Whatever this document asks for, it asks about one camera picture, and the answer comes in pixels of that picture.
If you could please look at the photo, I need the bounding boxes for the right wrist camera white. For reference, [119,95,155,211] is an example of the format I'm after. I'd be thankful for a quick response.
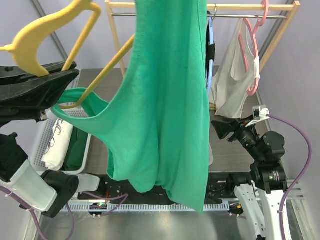
[246,105,270,128]

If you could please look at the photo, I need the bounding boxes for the dark green garment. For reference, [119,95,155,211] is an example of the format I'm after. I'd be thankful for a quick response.
[63,127,88,171]

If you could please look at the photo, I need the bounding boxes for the white printed garment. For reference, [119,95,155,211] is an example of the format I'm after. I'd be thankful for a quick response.
[41,118,74,171]

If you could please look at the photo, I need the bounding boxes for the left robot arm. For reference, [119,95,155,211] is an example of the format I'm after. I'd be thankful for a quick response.
[0,61,107,218]

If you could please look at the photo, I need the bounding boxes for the white basket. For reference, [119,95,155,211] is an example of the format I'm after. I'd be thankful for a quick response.
[29,110,92,175]
[208,143,214,166]

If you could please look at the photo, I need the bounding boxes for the light blue hanger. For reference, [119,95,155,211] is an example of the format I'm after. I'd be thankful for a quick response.
[205,16,215,95]

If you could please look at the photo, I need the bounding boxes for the white centre basket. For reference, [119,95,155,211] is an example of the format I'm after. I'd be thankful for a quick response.
[208,143,214,166]

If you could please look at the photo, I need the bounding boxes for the yellow hanger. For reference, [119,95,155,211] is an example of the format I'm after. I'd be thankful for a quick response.
[0,0,135,109]

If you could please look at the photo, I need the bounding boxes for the white slotted cable duct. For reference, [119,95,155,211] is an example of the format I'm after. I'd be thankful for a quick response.
[41,202,230,213]

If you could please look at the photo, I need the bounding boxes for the pink hanger right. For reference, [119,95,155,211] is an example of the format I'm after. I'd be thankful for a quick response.
[243,0,270,96]

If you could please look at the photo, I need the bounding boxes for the white tank top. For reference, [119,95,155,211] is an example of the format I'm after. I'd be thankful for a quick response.
[209,19,260,119]

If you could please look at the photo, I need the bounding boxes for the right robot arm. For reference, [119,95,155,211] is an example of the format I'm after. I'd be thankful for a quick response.
[211,116,289,240]

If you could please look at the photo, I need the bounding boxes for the green tank top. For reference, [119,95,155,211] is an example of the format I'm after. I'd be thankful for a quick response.
[51,0,210,213]

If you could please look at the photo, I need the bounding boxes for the wooden clothes rack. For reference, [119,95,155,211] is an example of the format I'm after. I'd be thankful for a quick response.
[104,0,302,111]

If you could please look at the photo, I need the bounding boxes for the white left basket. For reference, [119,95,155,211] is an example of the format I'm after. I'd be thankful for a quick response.
[29,110,92,175]

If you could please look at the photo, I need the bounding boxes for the black tank top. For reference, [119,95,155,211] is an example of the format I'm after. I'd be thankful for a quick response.
[205,43,216,65]

